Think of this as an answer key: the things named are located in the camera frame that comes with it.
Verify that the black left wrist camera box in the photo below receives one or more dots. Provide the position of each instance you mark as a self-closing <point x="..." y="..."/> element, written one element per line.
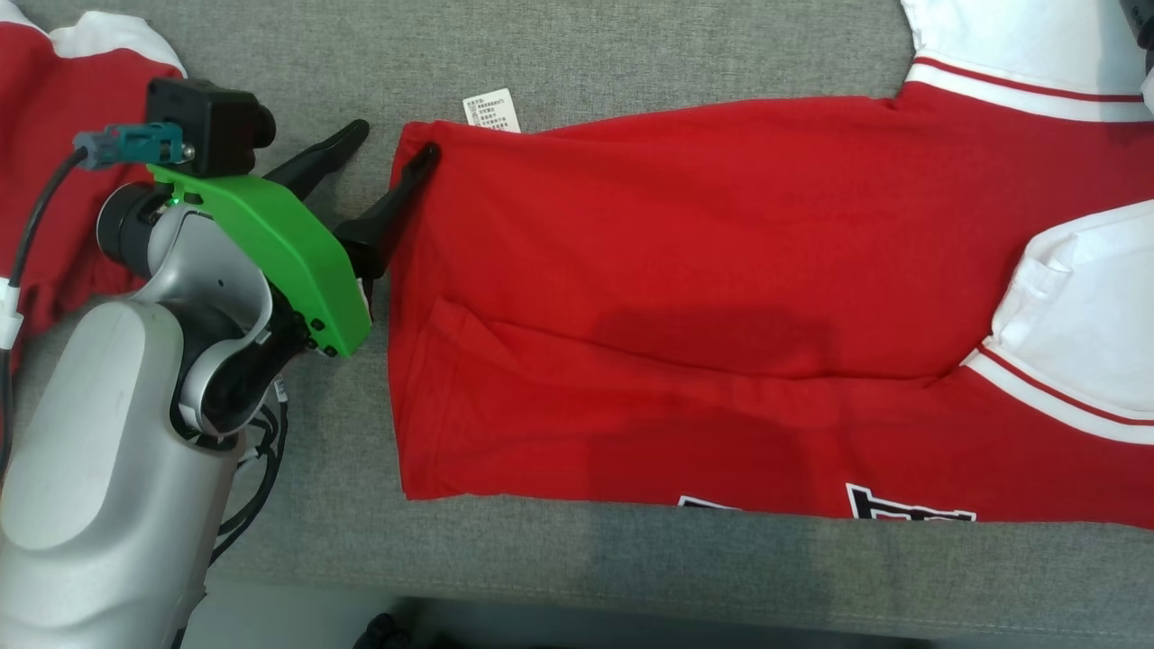
<point x="207" y="122"/>

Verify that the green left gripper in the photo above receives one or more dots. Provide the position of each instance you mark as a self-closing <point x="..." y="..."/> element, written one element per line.
<point x="288" y="243"/>

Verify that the red shorts with white stripes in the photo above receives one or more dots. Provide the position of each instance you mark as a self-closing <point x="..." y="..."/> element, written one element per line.
<point x="54" y="108"/>

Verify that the red jersey with white sleeves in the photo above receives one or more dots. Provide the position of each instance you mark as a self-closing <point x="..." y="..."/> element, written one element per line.
<point x="721" y="270"/>

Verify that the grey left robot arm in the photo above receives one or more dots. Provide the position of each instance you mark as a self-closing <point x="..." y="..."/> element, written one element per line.
<point x="90" y="469"/>

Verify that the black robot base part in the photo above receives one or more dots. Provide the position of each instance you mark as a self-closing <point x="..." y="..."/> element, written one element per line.
<point x="383" y="633"/>

